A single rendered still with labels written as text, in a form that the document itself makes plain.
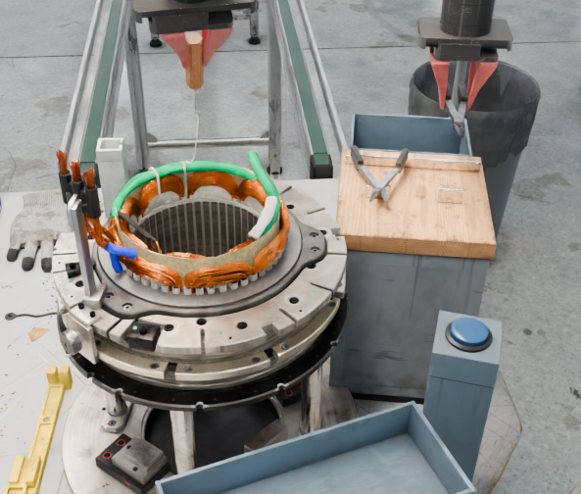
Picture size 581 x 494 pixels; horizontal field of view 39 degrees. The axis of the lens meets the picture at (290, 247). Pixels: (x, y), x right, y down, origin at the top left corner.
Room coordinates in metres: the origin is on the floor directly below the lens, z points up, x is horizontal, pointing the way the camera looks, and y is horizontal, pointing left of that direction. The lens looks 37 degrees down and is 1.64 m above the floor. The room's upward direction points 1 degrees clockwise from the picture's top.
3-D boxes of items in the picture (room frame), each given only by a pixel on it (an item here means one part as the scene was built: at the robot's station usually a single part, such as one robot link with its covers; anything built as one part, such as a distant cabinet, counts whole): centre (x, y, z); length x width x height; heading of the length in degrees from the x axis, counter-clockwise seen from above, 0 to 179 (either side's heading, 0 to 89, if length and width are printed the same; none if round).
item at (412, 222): (0.88, -0.16, 1.05); 0.20 x 0.19 x 0.02; 175
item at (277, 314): (0.72, 0.10, 1.09); 0.32 x 0.32 x 0.01
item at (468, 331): (0.65, -0.19, 1.04); 0.04 x 0.04 x 0.01
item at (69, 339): (0.59, 0.21, 1.07); 0.03 x 0.01 x 0.03; 49
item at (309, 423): (0.71, -0.03, 0.91); 0.02 x 0.02 x 0.21
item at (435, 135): (1.03, -0.17, 0.92); 0.17 x 0.11 x 0.28; 85
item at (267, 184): (0.75, 0.03, 1.15); 0.15 x 0.04 x 0.02; 1
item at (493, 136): (2.25, -0.54, 0.39); 0.39 x 0.39 x 0.35
